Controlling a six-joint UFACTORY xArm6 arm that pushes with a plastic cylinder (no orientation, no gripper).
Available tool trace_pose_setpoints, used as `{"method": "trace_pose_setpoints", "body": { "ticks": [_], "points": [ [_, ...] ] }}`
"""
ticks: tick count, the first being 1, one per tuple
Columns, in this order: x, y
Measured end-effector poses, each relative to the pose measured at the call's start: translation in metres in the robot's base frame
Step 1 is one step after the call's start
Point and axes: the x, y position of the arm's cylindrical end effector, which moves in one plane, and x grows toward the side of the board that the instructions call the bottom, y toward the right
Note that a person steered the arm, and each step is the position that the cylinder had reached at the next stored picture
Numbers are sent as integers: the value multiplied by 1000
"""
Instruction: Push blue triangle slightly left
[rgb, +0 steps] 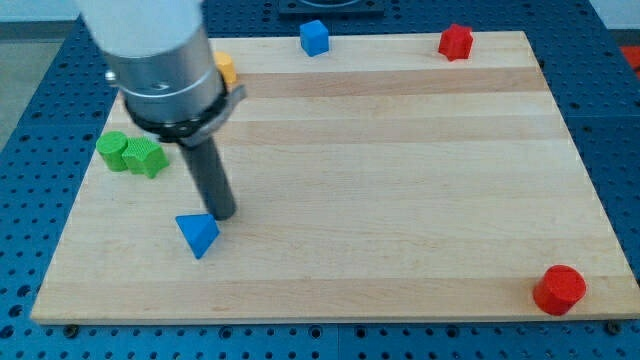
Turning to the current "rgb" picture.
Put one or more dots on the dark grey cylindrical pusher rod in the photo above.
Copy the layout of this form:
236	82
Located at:
207	171

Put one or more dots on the blue triangle block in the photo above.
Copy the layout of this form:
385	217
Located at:
199	230

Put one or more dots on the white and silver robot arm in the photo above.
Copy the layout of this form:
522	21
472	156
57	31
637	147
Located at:
159	55

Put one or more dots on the green star block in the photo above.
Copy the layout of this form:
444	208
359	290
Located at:
143	156

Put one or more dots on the green cylinder block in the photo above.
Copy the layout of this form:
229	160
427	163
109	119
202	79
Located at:
111	146

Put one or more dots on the yellow block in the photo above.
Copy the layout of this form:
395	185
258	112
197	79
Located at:
226	67

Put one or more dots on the blue cube block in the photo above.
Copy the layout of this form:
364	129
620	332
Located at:
314	38

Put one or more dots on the wooden board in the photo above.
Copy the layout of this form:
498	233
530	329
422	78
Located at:
379	182

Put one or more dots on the red star block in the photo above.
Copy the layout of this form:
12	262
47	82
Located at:
456	42

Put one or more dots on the red cylinder block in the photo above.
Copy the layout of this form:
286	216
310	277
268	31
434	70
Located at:
559	290

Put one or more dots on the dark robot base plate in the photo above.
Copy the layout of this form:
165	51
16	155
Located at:
289	8

